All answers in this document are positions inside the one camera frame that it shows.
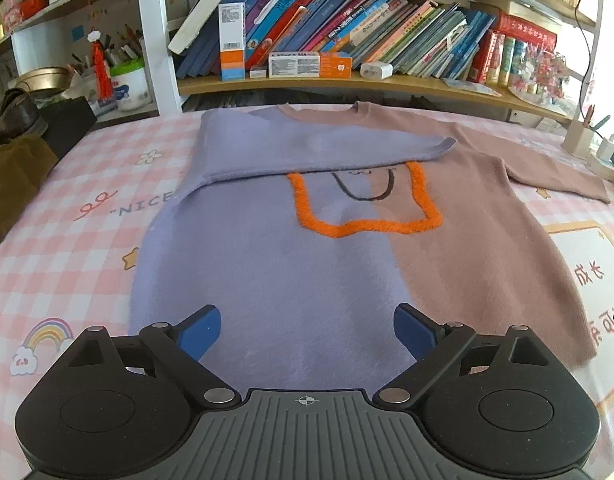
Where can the black box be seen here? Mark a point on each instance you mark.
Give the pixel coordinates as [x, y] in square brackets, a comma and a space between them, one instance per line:
[68, 122]

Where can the pink checkered table mat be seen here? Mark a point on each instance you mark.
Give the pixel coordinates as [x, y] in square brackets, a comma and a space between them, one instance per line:
[68, 262]

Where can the brown corduroy cloth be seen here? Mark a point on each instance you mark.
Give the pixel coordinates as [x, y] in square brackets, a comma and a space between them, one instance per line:
[25, 163]

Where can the white power strip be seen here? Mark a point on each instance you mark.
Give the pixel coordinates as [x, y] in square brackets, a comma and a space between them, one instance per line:
[599, 162]

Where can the purple and pink sweater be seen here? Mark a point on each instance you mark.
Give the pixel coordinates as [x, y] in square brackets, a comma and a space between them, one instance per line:
[307, 228]

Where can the tall white orange box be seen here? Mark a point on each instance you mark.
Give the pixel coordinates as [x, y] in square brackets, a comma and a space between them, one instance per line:
[231, 21]

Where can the orange white medicine box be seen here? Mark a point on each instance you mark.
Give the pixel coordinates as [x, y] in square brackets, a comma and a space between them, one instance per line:
[328, 65]

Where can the red thick books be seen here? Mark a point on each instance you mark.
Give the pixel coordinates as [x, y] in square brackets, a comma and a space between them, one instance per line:
[516, 30]

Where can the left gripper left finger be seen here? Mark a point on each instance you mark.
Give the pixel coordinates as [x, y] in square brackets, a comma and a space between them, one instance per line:
[176, 350]

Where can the white tub green lid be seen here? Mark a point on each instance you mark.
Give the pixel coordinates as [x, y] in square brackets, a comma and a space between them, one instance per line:
[130, 86]

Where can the white shelf frame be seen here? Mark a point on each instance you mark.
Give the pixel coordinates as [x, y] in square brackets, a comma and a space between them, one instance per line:
[41, 41]

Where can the metal bowl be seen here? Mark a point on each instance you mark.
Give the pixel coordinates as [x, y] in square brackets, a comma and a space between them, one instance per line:
[52, 79]

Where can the row of leaning books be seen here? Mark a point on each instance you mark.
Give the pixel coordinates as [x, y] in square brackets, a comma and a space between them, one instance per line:
[420, 38]

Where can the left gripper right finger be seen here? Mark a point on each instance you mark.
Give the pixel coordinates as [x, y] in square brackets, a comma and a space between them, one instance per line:
[435, 349]

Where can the beige pen holder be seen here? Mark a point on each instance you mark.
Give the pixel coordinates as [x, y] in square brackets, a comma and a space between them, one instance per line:
[578, 139]

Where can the white charger block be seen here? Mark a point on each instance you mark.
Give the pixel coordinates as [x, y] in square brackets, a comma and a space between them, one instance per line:
[376, 70]

